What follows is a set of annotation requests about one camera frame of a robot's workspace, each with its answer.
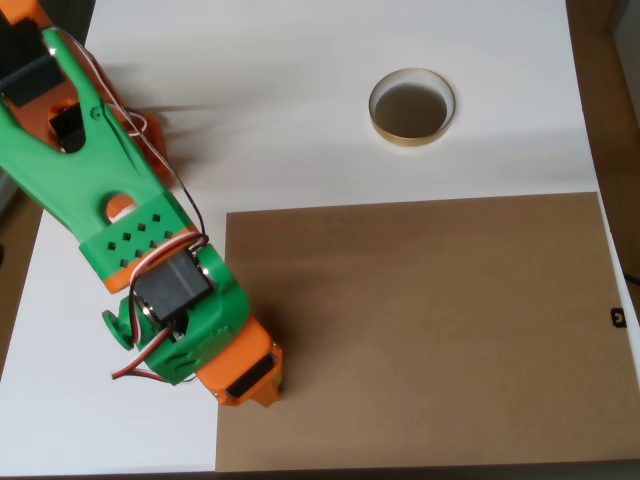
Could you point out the orange gripper, black servo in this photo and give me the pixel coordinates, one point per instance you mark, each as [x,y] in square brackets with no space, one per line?
[246,371]

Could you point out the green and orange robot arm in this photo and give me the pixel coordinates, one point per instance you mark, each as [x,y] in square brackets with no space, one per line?
[100,190]

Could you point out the orange robot base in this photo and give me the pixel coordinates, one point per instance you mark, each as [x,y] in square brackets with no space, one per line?
[156,150]

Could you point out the round gold-rimmed dish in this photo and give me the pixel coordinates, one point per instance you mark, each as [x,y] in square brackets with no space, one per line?
[411,112]

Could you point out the brown rectangular board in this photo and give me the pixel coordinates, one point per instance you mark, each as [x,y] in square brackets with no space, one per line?
[425,330]

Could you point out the small black tag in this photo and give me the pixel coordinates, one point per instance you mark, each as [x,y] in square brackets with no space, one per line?
[618,319]

